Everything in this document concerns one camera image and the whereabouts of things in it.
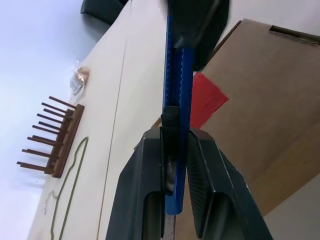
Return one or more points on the brown cardboard box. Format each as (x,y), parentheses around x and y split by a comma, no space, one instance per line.
(265,125)

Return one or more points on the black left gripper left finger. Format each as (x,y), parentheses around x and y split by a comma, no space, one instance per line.
(140,175)

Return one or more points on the bread in clear wrapper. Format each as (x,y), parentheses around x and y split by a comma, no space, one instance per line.
(80,77)

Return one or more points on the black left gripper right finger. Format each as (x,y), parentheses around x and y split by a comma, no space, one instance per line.
(215,180)

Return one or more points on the dark wooden peg rack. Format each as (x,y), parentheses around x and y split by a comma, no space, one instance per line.
(67,140)

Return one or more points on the blue utility cutter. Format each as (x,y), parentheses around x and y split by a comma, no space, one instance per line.
(185,100)

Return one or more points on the red tape strip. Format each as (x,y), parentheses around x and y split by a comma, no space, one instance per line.
(205,100)

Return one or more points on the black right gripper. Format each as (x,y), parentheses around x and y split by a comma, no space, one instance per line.
(200,22)

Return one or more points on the dark upholstered chair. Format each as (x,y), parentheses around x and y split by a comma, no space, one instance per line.
(100,10)

